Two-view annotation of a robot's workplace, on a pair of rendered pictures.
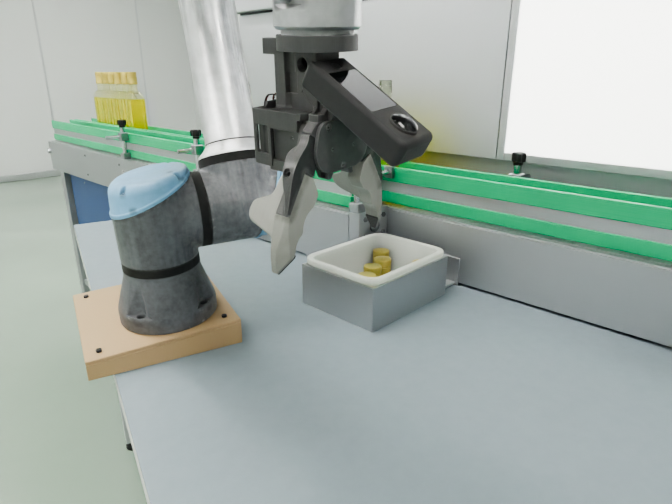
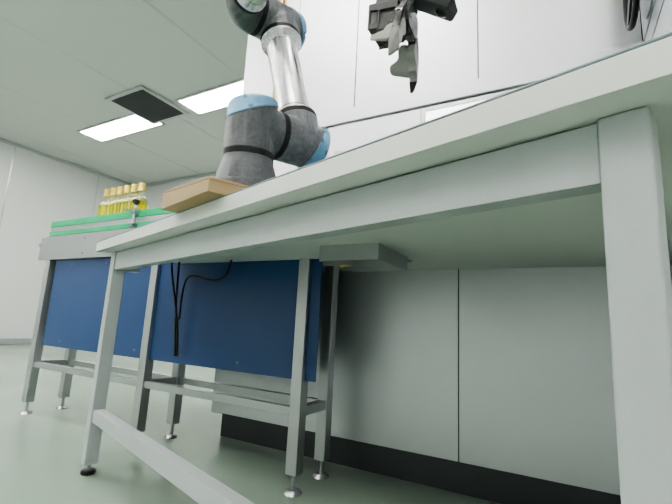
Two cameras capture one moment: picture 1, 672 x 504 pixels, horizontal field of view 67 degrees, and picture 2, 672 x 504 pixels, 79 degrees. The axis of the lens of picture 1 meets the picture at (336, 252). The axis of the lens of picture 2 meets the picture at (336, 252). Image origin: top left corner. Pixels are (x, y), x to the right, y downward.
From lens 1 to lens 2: 73 cm
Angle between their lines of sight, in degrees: 32
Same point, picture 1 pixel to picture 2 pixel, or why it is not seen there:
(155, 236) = (260, 124)
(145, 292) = (245, 160)
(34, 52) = not seen: outside the picture
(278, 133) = (382, 13)
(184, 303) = (268, 174)
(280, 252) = (394, 41)
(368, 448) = not seen: hidden behind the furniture
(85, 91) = (26, 274)
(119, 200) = (242, 99)
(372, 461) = not seen: hidden behind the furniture
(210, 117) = (287, 92)
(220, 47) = (294, 64)
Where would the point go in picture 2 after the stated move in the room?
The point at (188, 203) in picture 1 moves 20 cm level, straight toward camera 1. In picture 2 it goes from (279, 116) to (322, 74)
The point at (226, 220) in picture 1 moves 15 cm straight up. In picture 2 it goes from (298, 134) to (302, 77)
